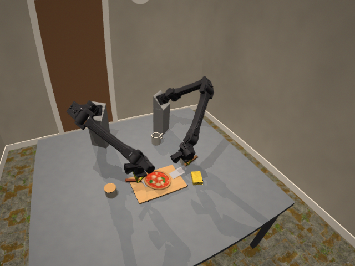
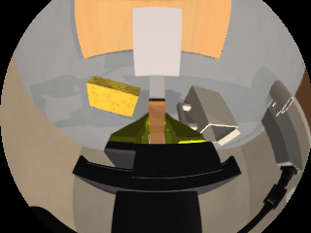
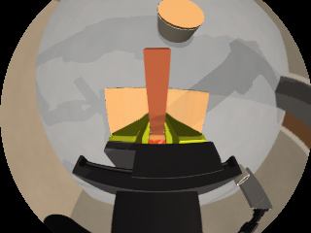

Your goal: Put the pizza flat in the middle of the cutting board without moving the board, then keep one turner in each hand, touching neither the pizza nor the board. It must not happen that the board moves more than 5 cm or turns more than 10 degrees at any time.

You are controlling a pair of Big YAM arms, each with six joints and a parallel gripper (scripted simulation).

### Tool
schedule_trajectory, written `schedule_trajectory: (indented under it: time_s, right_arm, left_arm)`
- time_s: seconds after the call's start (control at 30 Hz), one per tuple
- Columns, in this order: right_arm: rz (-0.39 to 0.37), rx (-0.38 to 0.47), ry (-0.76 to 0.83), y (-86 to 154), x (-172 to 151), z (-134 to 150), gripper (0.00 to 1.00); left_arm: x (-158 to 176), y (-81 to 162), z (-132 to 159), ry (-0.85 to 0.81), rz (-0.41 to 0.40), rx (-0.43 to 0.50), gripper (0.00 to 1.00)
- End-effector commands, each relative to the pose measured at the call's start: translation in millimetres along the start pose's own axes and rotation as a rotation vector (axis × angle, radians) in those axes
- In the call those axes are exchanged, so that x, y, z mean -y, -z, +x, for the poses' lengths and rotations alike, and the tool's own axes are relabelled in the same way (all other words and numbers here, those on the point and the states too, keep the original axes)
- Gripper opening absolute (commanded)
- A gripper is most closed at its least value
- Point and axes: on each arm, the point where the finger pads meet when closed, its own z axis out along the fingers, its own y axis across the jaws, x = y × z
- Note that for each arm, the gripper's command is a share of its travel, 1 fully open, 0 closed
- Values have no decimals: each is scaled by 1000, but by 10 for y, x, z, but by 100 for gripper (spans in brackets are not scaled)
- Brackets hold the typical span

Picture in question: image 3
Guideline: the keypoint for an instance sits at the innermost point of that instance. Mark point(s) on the margherita pizza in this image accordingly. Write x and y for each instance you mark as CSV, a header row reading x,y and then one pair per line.
x,y
157,139

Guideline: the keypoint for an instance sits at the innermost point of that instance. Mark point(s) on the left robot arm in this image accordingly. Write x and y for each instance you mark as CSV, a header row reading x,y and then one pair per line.
x,y
252,223

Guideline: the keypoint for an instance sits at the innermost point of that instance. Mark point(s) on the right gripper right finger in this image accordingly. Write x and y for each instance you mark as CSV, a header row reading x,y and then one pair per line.
x,y
181,133

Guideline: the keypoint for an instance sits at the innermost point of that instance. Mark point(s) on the wooden cutting board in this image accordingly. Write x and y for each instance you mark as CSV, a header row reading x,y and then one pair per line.
x,y
127,104

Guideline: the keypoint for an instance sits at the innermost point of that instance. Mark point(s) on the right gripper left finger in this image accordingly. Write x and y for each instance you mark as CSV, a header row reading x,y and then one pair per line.
x,y
134,131

